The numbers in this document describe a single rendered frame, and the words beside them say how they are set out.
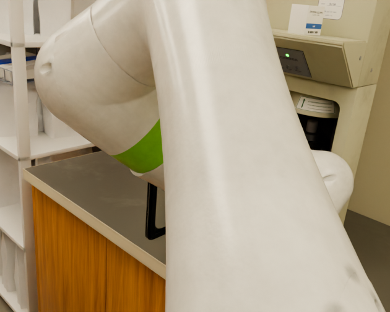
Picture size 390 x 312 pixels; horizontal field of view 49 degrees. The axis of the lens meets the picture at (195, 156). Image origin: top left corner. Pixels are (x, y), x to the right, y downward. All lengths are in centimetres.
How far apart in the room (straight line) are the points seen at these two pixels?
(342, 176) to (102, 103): 43
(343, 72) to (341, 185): 30
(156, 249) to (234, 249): 95
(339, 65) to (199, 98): 70
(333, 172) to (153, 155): 34
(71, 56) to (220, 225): 30
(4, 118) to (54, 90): 154
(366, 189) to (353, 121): 52
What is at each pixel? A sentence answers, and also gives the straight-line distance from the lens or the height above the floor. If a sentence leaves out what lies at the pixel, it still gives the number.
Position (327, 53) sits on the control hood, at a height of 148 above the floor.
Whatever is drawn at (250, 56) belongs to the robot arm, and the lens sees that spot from 29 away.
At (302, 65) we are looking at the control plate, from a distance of 100.
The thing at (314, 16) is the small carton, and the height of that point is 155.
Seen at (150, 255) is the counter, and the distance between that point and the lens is 112.
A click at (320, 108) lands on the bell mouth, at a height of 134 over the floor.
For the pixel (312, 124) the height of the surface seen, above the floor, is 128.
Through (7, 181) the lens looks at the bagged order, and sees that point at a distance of 229.
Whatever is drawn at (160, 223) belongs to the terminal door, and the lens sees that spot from 108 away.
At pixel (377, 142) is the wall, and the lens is 148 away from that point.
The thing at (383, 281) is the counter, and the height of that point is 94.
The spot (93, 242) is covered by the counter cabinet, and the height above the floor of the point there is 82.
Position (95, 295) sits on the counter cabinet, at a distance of 150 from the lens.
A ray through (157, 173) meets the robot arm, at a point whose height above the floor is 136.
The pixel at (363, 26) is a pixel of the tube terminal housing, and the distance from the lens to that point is 100.
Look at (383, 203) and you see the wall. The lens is 152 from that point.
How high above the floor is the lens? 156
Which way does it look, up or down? 20 degrees down
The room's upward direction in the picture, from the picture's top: 5 degrees clockwise
